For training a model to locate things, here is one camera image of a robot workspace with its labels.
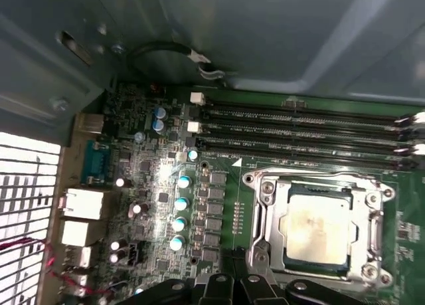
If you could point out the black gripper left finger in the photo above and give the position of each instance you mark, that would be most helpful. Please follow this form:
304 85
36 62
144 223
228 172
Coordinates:
216 291

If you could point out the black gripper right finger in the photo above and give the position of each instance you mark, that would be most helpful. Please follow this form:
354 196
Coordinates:
255 291

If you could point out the silver green CPU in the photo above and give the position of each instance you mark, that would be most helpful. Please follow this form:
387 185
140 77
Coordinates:
315 235

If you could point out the CPU socket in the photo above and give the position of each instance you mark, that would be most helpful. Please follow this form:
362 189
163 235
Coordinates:
257 177

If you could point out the black RAM slot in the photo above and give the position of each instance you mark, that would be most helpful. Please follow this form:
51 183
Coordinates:
265 111
265 125
265 151
265 138

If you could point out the silver rear port block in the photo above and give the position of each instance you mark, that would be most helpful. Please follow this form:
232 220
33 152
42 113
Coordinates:
74 232
83 203

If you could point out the blue serial port connector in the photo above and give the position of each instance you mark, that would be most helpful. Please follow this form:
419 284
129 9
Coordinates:
96 162

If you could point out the green motherboard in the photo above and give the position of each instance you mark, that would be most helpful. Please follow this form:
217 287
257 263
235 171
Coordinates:
408 202

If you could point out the small silver rear port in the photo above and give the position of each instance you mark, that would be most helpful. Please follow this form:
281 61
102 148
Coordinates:
91 123

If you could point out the black PC case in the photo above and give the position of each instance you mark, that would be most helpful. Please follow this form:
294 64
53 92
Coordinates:
232 26

